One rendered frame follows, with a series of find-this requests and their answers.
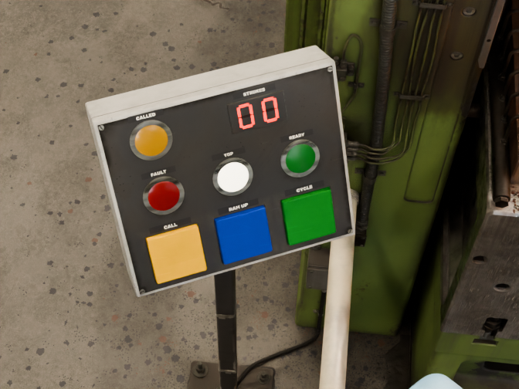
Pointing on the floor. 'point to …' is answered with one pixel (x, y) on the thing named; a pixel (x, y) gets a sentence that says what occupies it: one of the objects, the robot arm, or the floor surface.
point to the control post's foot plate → (266, 380)
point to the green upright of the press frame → (377, 211)
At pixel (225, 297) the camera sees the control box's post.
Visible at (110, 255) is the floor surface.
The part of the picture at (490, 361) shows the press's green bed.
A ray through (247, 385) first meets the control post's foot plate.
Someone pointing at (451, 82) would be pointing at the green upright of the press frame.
